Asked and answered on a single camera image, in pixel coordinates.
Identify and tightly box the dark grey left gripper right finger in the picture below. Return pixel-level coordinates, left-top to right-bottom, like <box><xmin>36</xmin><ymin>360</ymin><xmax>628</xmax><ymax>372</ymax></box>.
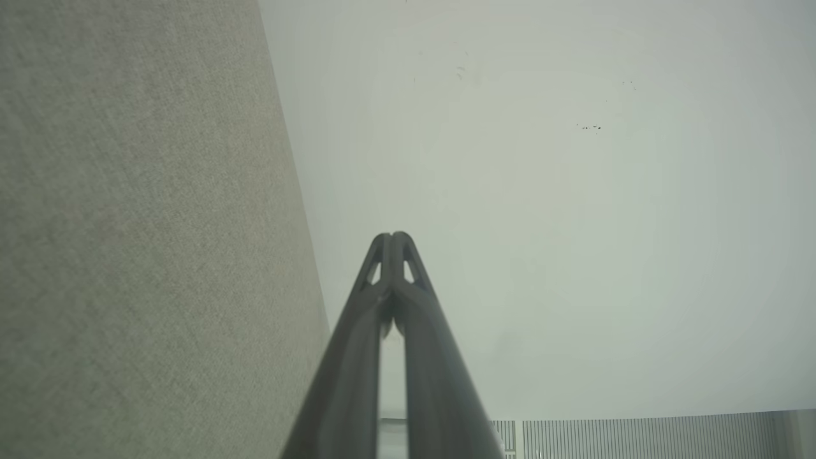
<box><xmin>391</xmin><ymin>231</ymin><xmax>506</xmax><ymax>459</ymax></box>

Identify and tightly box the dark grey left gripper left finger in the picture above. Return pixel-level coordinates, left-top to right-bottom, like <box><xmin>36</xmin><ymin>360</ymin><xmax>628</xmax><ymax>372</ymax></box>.
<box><xmin>279</xmin><ymin>233</ymin><xmax>393</xmax><ymax>459</ymax></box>

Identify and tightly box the grey fabric sofa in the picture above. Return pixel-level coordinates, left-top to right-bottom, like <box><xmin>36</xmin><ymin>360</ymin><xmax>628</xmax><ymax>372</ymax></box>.
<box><xmin>0</xmin><ymin>0</ymin><xmax>332</xmax><ymax>459</ymax></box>

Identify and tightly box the white ribbed panel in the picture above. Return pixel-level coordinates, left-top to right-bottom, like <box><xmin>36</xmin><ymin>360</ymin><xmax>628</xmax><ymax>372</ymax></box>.
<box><xmin>379</xmin><ymin>409</ymin><xmax>816</xmax><ymax>459</ymax></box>

